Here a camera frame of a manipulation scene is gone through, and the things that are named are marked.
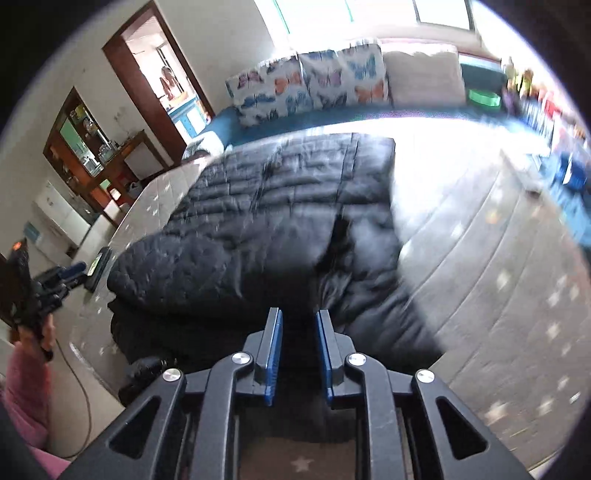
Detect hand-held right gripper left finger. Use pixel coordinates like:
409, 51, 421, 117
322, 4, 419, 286
60, 307, 284, 480

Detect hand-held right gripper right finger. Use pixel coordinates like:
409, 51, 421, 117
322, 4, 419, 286
315, 308, 536, 480

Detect blue cabinet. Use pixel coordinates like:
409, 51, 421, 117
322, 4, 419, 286
172, 99, 207, 136

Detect brown wooden desk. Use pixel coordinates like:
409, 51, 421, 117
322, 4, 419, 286
89, 130, 170, 214

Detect brown wooden door frame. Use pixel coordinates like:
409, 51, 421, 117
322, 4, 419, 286
102, 0, 217, 168

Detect white pillow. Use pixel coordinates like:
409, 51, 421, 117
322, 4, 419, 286
382, 44, 466, 110

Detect window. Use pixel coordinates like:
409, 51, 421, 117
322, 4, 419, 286
271, 0, 477, 29

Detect person's left forearm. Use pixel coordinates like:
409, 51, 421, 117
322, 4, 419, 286
0, 342, 71, 480

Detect butterfly print pillow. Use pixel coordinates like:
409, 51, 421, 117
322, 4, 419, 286
225, 58, 315, 128
298, 41, 391, 112

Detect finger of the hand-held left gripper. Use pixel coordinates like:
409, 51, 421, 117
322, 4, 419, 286
39, 278, 70, 305
48, 262, 88, 284

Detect black cable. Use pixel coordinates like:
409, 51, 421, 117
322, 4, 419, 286
50, 340, 93, 455

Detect green plastic basin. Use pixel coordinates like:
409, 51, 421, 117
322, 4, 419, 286
467, 88, 503, 110

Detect wooden glass display cabinet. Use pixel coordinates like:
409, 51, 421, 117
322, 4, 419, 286
43, 87, 122, 204

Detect black puffer jacket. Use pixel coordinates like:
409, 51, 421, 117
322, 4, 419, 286
107, 133, 445, 408

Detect white cabinet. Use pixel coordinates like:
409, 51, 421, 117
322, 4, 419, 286
34, 179, 92, 258

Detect patterned armrest cover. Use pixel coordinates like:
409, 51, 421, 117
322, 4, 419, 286
184, 131, 225, 161

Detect black textured case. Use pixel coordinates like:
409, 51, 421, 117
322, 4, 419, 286
84, 246, 113, 293

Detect person's left hand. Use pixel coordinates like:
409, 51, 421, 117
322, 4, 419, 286
11, 316, 56, 363

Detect grey star quilted mattress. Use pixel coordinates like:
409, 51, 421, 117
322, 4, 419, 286
69, 107, 591, 480

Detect blue sofa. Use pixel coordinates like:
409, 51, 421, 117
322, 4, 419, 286
182, 62, 591, 162

